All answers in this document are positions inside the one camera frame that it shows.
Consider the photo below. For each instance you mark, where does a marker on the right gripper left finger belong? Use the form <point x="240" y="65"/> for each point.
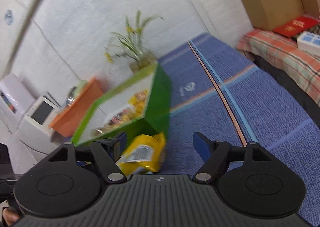
<point x="103" y="155"/>

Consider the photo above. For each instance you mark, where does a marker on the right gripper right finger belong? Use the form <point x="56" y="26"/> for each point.
<point x="217" y="156"/>

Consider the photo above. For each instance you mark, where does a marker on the yellow snack bag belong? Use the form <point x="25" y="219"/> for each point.
<point x="145" y="154"/>

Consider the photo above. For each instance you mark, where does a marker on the clear cookie snack bag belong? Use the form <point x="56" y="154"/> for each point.
<point x="114" y="121"/>

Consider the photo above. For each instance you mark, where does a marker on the yellow bread snack packet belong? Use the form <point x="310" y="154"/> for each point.
<point x="137" y="101"/>

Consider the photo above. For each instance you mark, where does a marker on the person's left hand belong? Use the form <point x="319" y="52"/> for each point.
<point x="9" y="217"/>

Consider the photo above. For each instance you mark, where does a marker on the orange plastic basin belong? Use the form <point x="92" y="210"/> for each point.
<point x="67" y="121"/>

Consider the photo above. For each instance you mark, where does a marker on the white appliance with screen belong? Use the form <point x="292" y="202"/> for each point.
<point x="34" y="129"/>

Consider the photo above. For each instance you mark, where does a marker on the green open cardboard box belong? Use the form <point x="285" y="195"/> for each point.
<point x="154" y="119"/>

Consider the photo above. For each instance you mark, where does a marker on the blue checked tablecloth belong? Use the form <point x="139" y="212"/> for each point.
<point x="267" y="114"/>

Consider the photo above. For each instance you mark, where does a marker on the white water purifier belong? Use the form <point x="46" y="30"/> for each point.
<point x="15" y="101"/>

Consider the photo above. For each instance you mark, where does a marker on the glass vase with orchid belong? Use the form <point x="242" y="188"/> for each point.
<point x="130" y="45"/>

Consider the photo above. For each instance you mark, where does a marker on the orange plaid cloth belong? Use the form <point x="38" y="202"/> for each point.
<point x="283" y="53"/>

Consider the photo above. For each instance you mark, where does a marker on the red booklet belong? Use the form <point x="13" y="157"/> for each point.
<point x="296" y="26"/>

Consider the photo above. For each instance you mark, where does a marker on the white power strip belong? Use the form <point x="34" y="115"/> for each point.
<point x="309" y="42"/>

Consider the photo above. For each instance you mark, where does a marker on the small cardboard box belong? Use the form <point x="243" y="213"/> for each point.
<point x="311" y="7"/>

